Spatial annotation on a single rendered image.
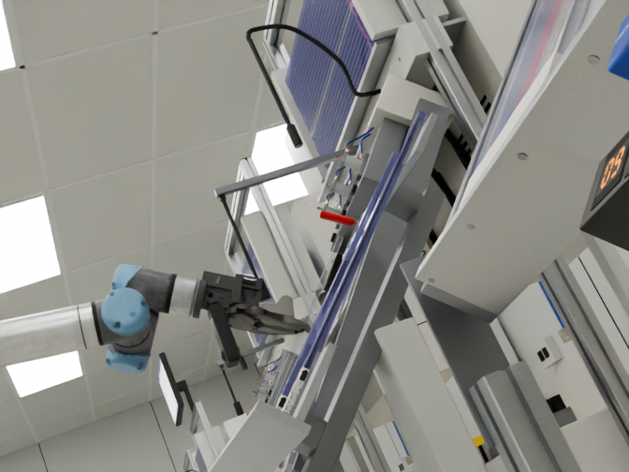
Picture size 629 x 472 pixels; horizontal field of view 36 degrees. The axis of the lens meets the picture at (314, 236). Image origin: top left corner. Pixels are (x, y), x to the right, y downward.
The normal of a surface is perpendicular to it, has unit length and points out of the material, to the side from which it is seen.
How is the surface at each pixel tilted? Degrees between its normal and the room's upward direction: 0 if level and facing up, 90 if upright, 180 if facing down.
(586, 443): 90
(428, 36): 90
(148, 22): 180
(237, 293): 89
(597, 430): 90
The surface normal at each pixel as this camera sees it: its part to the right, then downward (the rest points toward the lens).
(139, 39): 0.40, 0.86
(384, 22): 0.15, -0.41
